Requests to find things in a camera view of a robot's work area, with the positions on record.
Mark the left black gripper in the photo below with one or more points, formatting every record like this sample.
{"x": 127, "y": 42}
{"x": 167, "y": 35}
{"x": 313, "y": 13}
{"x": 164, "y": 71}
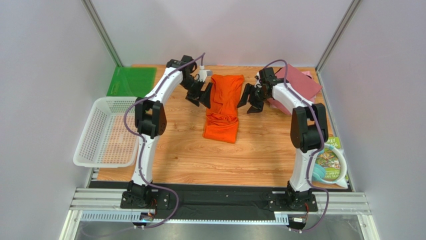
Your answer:
{"x": 205, "y": 97}

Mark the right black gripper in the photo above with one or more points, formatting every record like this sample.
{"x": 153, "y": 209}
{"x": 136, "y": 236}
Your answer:
{"x": 254, "y": 96}

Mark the orange t shirt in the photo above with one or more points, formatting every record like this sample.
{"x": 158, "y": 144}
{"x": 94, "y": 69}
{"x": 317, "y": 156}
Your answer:
{"x": 222, "y": 121}

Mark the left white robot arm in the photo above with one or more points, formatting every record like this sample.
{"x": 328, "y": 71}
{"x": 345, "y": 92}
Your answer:
{"x": 150, "y": 122}

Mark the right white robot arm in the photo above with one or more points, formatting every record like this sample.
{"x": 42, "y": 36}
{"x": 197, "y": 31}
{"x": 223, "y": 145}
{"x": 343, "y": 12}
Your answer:
{"x": 308, "y": 134}

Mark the folded maroon t shirt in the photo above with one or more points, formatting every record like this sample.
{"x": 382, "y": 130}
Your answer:
{"x": 302, "y": 84}

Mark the green cutting mat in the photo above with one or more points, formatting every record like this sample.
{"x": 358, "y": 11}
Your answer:
{"x": 131, "y": 81}

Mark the green picture book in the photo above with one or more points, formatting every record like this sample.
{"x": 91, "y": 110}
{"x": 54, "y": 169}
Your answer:
{"x": 336, "y": 165}

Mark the teal headphones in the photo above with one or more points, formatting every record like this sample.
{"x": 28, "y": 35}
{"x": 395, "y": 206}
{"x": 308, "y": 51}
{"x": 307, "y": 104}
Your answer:
{"x": 319, "y": 170}

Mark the white plastic basket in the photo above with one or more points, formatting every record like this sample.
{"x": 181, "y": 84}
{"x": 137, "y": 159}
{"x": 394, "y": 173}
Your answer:
{"x": 105, "y": 142}

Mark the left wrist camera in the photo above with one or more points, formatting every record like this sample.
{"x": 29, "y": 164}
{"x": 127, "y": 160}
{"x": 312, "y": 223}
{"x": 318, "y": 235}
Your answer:
{"x": 203, "y": 74}

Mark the aluminium frame rail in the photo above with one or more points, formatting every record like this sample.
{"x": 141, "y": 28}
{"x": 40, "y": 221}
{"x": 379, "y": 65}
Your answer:
{"x": 104, "y": 205}

